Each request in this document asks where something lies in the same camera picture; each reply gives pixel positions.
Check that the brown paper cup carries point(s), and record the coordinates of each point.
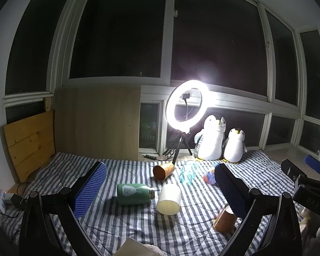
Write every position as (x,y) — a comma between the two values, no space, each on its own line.
(225,218)
(164,170)

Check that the white power strip with plugs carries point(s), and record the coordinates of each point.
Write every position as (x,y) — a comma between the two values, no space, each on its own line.
(18,188)

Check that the striped blanket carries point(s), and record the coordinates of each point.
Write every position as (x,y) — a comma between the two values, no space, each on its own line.
(138,224)

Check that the black tripod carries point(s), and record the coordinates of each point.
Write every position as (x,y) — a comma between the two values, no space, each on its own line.
(179,144)

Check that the large penguin plush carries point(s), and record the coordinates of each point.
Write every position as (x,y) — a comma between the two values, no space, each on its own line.
(212,138)

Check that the black phone holder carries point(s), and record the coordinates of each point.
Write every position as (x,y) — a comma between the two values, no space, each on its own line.
(186,104)

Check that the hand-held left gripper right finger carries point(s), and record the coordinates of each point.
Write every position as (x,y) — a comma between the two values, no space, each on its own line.
(229,189)

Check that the pale plywood board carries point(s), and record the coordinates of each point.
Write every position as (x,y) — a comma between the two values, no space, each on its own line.
(96,122)

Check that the black power strip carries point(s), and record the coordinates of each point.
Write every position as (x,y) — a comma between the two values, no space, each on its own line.
(149,157)

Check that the grey fuzzy cloth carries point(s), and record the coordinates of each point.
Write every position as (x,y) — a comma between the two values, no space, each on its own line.
(317,237)

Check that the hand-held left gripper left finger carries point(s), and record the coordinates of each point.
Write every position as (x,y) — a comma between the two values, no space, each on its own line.
(90,189)

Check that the small penguin plush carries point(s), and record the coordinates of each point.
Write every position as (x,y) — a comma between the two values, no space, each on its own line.
(235,145)

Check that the beige cardboard piece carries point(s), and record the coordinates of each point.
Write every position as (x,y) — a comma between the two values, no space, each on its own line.
(133,248)

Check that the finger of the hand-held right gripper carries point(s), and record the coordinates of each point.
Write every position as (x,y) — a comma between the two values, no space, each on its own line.
(292,169)
(315,164)

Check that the white cup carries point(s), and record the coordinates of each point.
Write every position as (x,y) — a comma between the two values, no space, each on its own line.
(169,198)

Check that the colourful toy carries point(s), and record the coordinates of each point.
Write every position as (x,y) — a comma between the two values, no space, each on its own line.
(209,177)

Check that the pine wood board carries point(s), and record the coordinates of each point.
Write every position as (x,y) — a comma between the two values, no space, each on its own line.
(29,144)

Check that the black power adapter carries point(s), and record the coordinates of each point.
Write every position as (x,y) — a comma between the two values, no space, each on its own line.
(17,200)

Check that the clear plastic bottle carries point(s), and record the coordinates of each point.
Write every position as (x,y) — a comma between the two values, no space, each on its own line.
(188,172)

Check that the green bottle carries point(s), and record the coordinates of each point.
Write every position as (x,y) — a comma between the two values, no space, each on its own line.
(134,194)

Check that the white window frame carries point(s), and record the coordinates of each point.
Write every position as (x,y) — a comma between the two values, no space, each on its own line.
(166,81)

